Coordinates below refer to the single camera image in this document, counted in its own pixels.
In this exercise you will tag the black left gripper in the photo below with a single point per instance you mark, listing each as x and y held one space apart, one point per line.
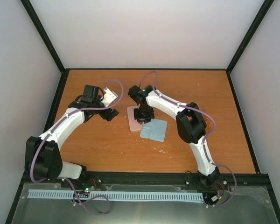
105 115

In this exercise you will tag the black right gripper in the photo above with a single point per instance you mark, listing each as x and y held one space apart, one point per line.
145 120

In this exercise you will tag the pink glasses case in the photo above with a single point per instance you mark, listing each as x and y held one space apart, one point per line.
134 125

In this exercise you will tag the light blue cleaning cloth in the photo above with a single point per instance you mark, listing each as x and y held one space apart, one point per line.
154 130

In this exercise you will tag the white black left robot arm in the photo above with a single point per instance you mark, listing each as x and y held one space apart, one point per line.
43 159

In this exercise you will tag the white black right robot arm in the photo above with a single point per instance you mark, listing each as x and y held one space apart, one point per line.
191 126

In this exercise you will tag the clear orange-lens sunglasses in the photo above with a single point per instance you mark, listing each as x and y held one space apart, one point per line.
209 124

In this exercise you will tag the clear acrylic front plate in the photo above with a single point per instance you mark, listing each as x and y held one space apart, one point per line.
250 205

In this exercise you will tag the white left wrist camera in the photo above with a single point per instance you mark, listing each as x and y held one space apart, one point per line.
109 97

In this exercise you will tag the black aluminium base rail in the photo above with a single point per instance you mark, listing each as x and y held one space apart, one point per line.
189 181

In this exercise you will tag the black enclosure frame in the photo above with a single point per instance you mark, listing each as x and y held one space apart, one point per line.
266 5

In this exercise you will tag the light blue slotted cable duct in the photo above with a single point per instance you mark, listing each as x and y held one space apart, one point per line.
122 196

